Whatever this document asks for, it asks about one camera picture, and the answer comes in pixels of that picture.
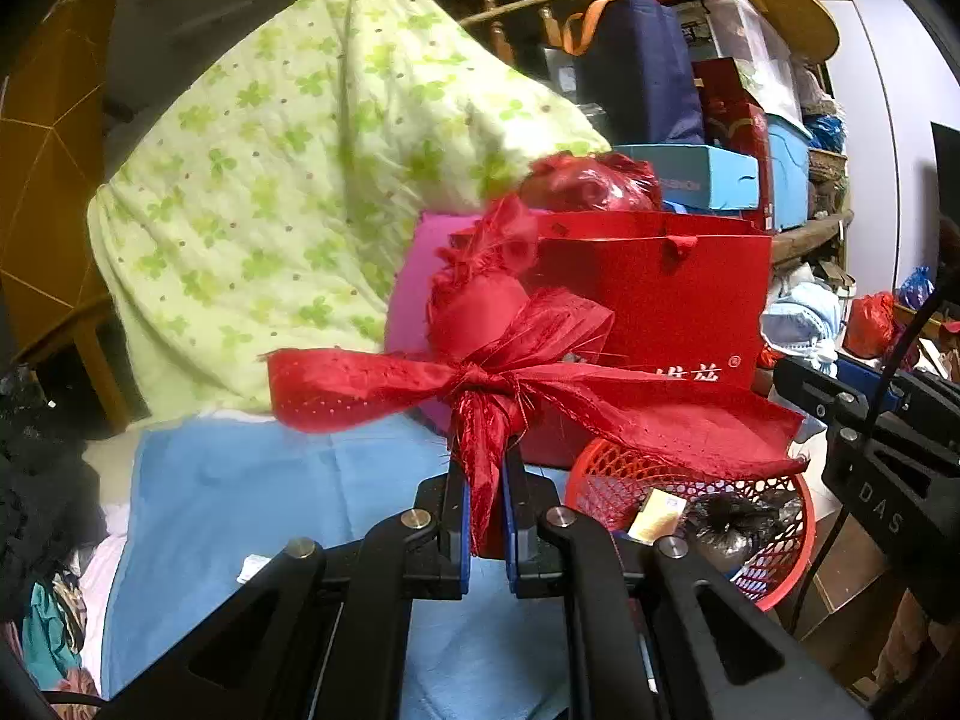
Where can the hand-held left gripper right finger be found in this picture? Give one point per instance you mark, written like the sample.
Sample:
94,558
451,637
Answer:
510,562

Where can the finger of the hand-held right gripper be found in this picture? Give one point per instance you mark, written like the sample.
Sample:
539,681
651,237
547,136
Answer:
802,386

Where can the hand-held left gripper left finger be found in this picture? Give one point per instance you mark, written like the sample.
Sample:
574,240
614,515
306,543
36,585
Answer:
466,562

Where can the red mesh plastic basket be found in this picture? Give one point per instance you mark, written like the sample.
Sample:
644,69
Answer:
780,562

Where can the white and red box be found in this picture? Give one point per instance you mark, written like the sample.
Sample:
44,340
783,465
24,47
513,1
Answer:
658,517

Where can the black plastic bag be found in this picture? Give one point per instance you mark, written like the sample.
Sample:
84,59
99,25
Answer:
731,525

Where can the red ribbon bow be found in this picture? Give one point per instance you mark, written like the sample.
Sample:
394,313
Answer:
480,390

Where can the light blue cloth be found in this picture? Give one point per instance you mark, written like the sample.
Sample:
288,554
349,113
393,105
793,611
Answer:
799,322

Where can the red paper bag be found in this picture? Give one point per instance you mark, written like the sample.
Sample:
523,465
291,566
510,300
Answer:
675,315

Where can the blue plastic bag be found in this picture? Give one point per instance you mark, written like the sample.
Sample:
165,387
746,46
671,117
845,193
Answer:
916,289

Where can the wooden table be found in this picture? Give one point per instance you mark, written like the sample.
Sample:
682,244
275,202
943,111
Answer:
817,232

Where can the light blue cardboard box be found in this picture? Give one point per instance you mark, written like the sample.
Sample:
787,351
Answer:
697,176

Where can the blue towel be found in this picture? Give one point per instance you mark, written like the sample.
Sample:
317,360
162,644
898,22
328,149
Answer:
225,495

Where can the dark red gift box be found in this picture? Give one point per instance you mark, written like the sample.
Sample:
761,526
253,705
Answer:
742,127

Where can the pink pillow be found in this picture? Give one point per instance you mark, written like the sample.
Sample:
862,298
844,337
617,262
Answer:
409,300

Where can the clear plastic storage box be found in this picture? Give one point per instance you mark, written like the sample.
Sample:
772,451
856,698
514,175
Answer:
750,45

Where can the navy tote bag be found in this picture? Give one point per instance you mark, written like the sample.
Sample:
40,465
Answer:
637,75

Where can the round bamboo tray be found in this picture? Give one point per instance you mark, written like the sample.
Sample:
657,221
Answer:
795,7

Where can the teal cloth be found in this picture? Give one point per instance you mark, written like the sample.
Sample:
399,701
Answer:
49,637

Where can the green clover quilt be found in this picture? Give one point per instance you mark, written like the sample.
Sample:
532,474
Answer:
262,180

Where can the black garment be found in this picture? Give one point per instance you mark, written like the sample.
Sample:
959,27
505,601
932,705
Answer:
37,480

